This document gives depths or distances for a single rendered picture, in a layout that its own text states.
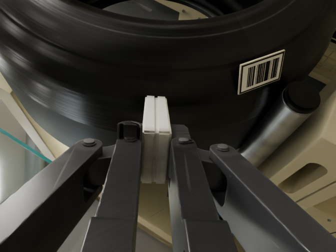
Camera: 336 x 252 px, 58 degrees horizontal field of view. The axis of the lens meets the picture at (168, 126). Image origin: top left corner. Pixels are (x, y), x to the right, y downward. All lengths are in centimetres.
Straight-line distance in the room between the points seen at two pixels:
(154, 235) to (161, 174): 92
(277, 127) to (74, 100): 26
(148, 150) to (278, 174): 35
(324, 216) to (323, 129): 43
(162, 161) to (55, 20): 26
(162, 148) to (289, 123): 28
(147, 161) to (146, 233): 93
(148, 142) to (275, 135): 31
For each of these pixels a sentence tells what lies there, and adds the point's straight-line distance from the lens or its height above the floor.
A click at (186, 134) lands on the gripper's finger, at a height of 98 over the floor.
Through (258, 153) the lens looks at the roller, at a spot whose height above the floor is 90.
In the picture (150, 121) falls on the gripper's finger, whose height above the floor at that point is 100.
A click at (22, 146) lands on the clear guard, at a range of 122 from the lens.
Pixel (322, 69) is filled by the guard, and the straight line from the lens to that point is 101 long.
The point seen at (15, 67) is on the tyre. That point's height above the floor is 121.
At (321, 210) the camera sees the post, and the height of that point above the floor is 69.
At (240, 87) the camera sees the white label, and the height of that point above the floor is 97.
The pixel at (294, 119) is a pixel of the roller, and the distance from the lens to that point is 41.
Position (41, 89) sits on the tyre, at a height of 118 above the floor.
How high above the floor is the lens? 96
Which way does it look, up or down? 10 degrees up
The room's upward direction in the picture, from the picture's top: 60 degrees counter-clockwise
